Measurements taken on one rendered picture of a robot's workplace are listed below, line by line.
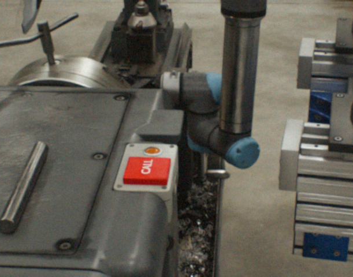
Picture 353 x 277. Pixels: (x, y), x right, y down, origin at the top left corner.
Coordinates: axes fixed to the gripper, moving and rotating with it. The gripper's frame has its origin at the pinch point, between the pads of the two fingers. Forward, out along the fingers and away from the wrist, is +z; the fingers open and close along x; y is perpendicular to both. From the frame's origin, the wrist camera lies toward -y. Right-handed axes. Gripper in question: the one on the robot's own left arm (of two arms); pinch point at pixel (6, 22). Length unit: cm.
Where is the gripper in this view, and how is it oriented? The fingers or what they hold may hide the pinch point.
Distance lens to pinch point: 129.6
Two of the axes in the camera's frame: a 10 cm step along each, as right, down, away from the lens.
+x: -9.5, -3.0, -0.7
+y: 0.8, -4.6, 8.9
